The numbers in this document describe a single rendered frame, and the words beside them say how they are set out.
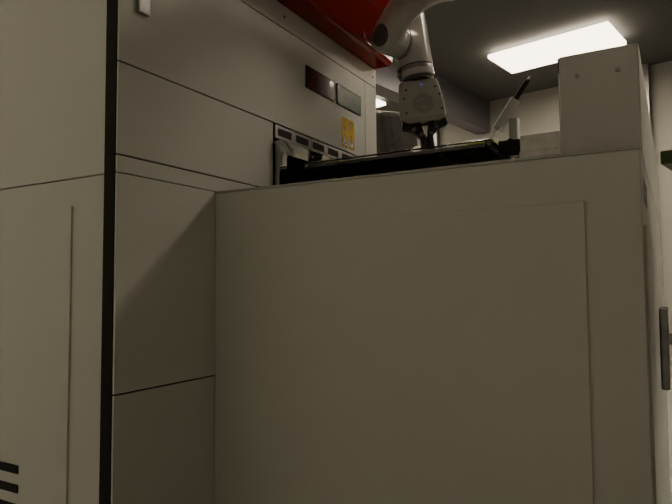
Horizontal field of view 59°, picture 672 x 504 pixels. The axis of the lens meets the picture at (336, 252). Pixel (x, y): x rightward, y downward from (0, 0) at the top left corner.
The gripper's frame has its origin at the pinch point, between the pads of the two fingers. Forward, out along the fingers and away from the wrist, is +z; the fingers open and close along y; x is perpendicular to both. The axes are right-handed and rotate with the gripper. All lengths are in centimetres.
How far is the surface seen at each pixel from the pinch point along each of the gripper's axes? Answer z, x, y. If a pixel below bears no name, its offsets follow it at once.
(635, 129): 16, -65, 12
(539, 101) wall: -165, 602, 274
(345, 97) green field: -14.0, -0.2, -17.2
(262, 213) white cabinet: 16, -43, -36
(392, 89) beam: -167, 477, 70
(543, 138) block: 10.5, -41.6, 10.3
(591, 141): 16, -62, 8
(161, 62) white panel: -8, -49, -47
